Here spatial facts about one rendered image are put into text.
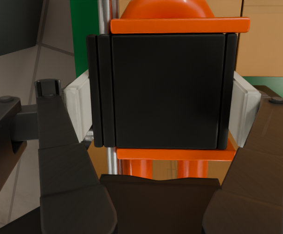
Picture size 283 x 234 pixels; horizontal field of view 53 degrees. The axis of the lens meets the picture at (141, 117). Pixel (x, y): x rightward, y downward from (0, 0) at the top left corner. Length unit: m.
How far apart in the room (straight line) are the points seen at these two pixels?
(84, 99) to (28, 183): 1.72
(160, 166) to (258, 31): 0.50
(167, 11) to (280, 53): 0.77
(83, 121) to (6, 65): 1.47
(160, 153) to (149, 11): 0.08
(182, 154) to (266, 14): 0.75
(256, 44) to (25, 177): 1.46
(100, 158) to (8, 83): 1.09
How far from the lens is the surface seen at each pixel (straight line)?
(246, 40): 0.89
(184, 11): 0.17
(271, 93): 0.99
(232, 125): 0.17
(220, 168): 0.64
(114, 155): 0.19
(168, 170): 0.59
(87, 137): 0.96
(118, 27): 0.16
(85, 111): 0.16
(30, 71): 1.57
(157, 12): 0.17
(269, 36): 0.91
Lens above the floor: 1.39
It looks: 69 degrees down
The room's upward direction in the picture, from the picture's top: 170 degrees counter-clockwise
